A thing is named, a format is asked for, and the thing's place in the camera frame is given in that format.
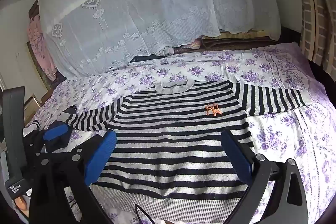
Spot black white striped sweater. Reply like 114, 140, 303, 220
58, 80, 310, 223

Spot folded clothes under cover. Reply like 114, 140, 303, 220
131, 31, 277, 63

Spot person's left hand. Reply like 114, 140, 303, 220
14, 196, 29, 217

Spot purple floral bed sheet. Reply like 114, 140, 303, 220
34, 43, 335, 223

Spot pink floral cloth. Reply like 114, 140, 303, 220
27, 14, 57, 82

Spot white lace cover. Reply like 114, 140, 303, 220
38, 0, 281, 78

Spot brick pattern curtain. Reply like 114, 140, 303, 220
299, 0, 335, 79

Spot black cable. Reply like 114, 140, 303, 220
134, 203, 158, 224

